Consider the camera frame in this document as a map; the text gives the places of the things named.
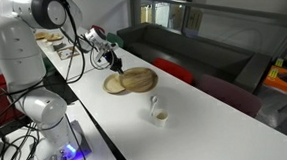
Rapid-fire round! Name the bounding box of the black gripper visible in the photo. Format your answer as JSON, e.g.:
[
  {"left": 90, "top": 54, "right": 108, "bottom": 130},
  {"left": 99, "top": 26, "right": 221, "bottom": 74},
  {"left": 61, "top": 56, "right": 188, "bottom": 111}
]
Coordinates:
[{"left": 100, "top": 47, "right": 126, "bottom": 77}]

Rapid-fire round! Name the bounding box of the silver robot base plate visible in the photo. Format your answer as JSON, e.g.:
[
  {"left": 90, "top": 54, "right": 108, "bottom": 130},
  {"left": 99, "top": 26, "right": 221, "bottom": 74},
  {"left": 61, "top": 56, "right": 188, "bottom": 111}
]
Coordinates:
[{"left": 29, "top": 118, "right": 93, "bottom": 160}]

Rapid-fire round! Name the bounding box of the stack of wooden plates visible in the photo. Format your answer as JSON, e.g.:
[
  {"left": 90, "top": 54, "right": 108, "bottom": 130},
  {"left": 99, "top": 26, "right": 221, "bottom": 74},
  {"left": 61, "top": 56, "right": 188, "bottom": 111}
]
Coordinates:
[{"left": 34, "top": 30, "right": 65, "bottom": 43}]

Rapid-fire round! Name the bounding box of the white plastic spoon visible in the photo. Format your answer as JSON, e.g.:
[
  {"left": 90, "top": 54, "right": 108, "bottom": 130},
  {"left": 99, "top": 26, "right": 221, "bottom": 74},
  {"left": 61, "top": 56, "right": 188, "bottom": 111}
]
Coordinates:
[{"left": 149, "top": 95, "right": 161, "bottom": 117}]

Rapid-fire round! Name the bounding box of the brown printed booklet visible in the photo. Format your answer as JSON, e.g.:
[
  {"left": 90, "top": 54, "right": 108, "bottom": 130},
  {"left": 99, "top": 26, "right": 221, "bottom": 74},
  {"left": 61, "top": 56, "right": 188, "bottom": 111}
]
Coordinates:
[{"left": 55, "top": 45, "right": 82, "bottom": 61}]

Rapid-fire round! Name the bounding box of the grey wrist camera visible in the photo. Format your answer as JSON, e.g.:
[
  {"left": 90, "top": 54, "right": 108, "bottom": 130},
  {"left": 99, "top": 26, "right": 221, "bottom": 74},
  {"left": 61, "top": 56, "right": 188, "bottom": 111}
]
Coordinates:
[{"left": 92, "top": 47, "right": 112, "bottom": 65}]

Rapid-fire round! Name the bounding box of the white paper cup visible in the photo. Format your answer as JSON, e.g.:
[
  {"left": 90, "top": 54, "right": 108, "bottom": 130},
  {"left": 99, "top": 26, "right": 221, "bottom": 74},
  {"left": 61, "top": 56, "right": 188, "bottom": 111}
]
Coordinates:
[{"left": 151, "top": 109, "right": 170, "bottom": 128}]

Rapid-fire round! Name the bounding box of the pale wooden plate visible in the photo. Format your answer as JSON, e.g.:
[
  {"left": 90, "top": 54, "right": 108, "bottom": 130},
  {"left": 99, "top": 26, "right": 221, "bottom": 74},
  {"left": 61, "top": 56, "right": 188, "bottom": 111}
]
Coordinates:
[{"left": 101, "top": 72, "right": 129, "bottom": 96}]

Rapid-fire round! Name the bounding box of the red chair at table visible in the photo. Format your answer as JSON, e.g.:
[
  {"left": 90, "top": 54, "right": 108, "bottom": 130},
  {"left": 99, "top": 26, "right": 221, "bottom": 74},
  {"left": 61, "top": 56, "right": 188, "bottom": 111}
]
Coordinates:
[{"left": 151, "top": 55, "right": 195, "bottom": 87}]

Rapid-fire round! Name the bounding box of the yellow sign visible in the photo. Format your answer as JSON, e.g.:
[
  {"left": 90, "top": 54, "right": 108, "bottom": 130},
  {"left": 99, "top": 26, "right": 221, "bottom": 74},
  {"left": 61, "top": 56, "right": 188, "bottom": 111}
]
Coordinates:
[{"left": 184, "top": 7, "right": 205, "bottom": 32}]

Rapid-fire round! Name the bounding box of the green chair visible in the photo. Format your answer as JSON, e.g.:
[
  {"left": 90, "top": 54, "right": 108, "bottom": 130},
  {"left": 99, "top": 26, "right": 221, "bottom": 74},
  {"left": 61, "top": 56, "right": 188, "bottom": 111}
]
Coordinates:
[
  {"left": 107, "top": 31, "right": 126, "bottom": 50},
  {"left": 42, "top": 55, "right": 57, "bottom": 76}
]

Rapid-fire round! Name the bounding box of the grey metal railing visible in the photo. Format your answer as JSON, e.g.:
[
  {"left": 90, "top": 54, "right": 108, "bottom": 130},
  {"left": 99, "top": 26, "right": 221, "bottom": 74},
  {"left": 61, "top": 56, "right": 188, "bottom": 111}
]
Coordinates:
[{"left": 134, "top": 0, "right": 287, "bottom": 68}]

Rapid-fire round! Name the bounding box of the dark-grained wooden plate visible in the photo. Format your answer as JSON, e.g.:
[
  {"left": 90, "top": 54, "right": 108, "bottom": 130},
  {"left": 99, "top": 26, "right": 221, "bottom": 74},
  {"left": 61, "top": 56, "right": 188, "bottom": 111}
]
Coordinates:
[{"left": 118, "top": 65, "right": 160, "bottom": 95}]

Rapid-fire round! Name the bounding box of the orange box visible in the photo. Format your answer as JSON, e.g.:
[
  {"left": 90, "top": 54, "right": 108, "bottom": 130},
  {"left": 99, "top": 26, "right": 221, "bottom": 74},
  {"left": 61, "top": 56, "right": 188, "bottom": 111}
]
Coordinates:
[{"left": 261, "top": 64, "right": 287, "bottom": 102}]

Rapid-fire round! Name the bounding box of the black cable bundle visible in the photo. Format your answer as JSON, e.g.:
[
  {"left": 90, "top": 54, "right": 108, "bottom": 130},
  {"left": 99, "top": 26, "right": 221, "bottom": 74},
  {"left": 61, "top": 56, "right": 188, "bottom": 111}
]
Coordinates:
[{"left": 0, "top": 73, "right": 89, "bottom": 160}]

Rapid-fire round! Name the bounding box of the maroon chair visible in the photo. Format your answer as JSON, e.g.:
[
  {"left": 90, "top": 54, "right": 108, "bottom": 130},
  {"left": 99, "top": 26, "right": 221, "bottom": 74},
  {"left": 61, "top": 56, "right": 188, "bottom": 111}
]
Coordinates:
[{"left": 192, "top": 70, "right": 264, "bottom": 122}]

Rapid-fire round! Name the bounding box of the dark grey sofa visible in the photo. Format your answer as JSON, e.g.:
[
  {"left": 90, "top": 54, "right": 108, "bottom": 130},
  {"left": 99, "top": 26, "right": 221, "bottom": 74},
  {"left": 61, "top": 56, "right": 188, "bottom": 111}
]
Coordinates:
[{"left": 116, "top": 14, "right": 274, "bottom": 101}]

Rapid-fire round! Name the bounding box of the yellow-green tag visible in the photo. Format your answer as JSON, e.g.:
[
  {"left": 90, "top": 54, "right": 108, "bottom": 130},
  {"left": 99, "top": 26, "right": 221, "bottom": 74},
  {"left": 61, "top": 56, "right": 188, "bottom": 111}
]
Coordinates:
[{"left": 274, "top": 57, "right": 285, "bottom": 68}]

